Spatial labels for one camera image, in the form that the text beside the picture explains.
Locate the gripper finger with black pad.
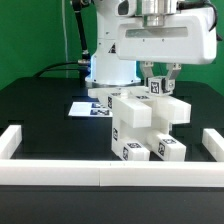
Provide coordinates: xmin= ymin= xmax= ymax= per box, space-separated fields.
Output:
xmin=140 ymin=61 xmax=154 ymax=86
xmin=165 ymin=63 xmax=182 ymax=92

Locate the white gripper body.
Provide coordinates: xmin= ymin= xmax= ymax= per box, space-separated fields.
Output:
xmin=116 ymin=0 xmax=218 ymax=64

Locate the white tagged cube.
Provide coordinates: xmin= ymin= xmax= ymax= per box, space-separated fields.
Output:
xmin=148 ymin=76 xmax=171 ymax=96

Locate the white chair back frame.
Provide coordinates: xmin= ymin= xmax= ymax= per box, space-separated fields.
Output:
xmin=88 ymin=86 xmax=191 ymax=128

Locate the white chair seat part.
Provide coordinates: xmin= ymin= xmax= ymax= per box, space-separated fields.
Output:
xmin=112 ymin=118 xmax=168 ymax=157

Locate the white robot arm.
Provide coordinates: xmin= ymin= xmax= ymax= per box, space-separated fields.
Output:
xmin=86 ymin=0 xmax=218 ymax=94

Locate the white marker base sheet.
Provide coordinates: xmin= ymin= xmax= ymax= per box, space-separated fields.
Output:
xmin=68 ymin=102 xmax=112 ymax=117

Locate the black cable post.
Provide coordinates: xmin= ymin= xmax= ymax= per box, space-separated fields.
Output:
xmin=71 ymin=0 xmax=91 ymax=87

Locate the black thick cable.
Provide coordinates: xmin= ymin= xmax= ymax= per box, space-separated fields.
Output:
xmin=32 ymin=60 xmax=91 ymax=78

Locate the thin white cable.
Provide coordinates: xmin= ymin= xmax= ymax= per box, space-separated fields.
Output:
xmin=61 ymin=0 xmax=70 ymax=78

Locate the white U-shaped fence wall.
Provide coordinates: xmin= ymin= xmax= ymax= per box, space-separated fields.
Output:
xmin=0 ymin=125 xmax=224 ymax=187

